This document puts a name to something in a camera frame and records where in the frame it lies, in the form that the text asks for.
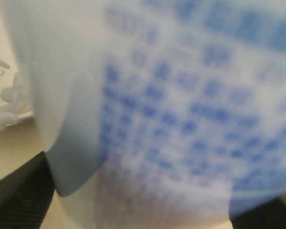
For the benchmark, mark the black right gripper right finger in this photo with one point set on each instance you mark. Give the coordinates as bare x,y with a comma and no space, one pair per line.
270,215

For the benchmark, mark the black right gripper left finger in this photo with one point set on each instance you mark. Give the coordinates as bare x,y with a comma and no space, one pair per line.
26,195

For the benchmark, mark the blue pump dispenser bottle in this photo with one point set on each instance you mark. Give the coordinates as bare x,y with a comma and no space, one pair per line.
156,114

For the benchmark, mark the round steel plate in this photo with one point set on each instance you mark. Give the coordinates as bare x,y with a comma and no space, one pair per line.
14,103

